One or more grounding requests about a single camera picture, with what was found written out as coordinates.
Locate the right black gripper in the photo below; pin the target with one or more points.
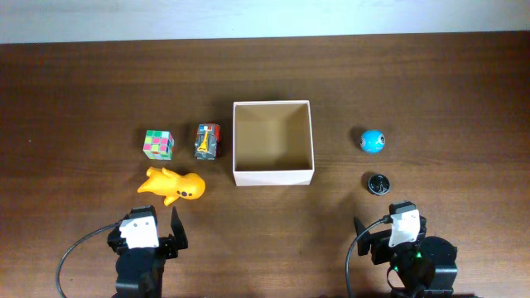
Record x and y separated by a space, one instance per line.
379 242

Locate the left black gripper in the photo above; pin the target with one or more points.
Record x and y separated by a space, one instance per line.
166 245

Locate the orange rubber toy figure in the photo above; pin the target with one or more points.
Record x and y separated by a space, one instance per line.
172 186

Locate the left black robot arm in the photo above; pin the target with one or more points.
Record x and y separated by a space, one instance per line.
142 253

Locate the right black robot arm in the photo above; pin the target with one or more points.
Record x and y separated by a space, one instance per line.
425 265

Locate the black round finned cap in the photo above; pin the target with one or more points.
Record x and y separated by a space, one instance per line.
378 184

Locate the multicoloured puzzle cube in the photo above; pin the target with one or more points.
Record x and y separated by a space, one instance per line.
158 145

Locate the blue ball with grey markings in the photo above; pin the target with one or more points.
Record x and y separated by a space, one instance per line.
372 141

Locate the grey and red toy truck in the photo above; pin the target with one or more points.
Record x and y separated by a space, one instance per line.
207 141

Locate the open white cardboard box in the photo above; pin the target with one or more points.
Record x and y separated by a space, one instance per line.
272 143

